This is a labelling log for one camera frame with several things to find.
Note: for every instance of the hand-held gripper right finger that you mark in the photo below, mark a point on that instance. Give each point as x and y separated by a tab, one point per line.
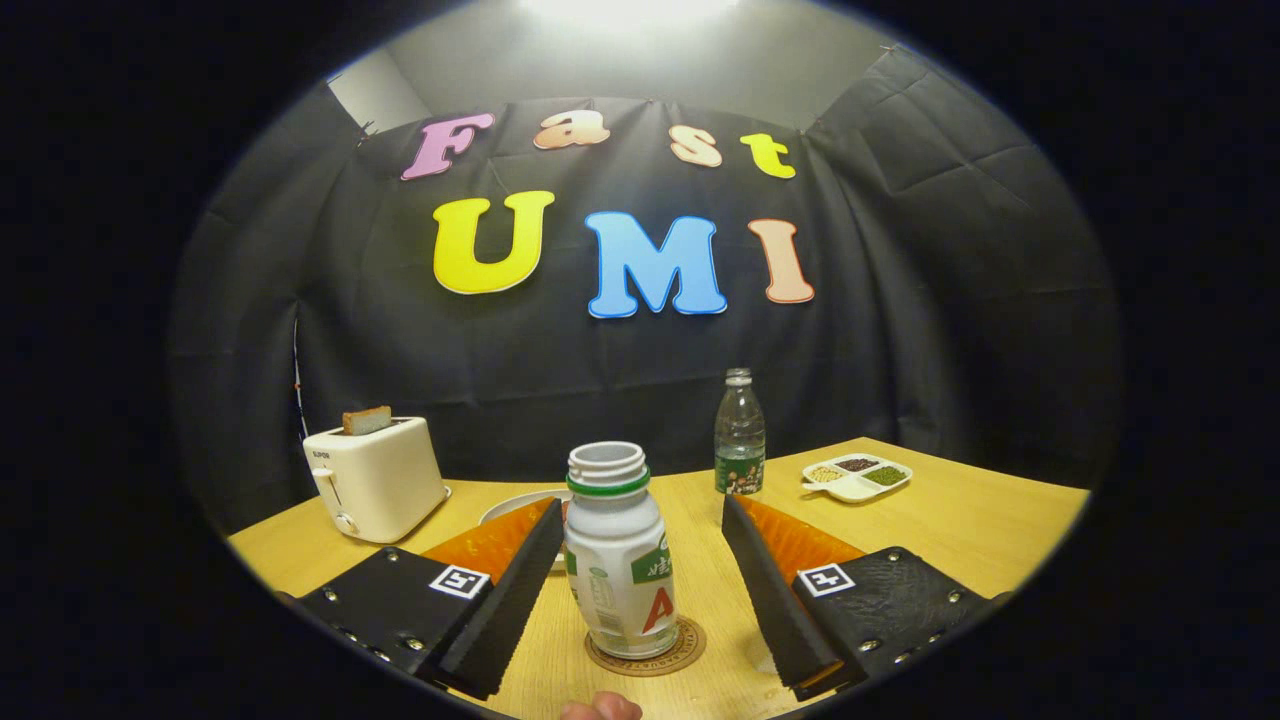
770	600

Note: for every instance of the clear plastic water bottle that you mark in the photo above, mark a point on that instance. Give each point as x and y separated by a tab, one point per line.
740	430

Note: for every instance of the bread slice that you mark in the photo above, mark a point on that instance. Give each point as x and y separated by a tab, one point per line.
367	420

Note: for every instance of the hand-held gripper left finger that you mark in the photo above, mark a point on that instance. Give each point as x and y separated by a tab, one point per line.
510	590

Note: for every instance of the round cork coaster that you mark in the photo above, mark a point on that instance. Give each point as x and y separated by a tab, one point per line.
692	643

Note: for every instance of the cream toaster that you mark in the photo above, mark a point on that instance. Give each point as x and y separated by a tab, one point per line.
385	480

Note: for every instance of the ceiling light panel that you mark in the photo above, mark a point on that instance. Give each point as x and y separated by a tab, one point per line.
630	10

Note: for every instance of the black backdrop cloth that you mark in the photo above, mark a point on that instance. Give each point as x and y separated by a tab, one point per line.
900	300

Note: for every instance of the wooden table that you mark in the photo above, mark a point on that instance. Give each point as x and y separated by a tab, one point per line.
980	530

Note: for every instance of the white juice bottle green label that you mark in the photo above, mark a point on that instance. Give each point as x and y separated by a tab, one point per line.
615	560

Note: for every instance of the white round plate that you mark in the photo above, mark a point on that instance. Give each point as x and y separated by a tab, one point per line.
510	505

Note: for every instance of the white divided tray with beans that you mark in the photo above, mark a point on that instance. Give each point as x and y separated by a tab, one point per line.
855	485

